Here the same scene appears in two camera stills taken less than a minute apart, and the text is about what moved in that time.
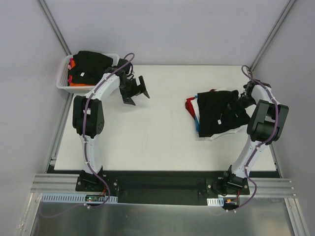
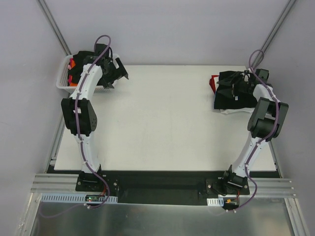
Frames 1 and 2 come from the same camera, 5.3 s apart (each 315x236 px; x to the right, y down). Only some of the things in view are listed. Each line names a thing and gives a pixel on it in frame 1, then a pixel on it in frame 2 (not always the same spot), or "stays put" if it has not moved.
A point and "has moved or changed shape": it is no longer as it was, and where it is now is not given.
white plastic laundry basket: x=62 y=76 stays put
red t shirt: x=189 y=106 → x=212 y=83
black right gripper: x=236 y=106 → x=234 y=83
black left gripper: x=133 y=88 → x=114 y=72
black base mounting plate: x=169 y=187 stays put
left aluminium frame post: x=54 y=26 stays put
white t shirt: x=194 y=102 has moved or changed shape
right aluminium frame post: x=273 y=34 stays put
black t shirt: x=214 y=115 → x=234 y=91
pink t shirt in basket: x=70 y=76 stays put
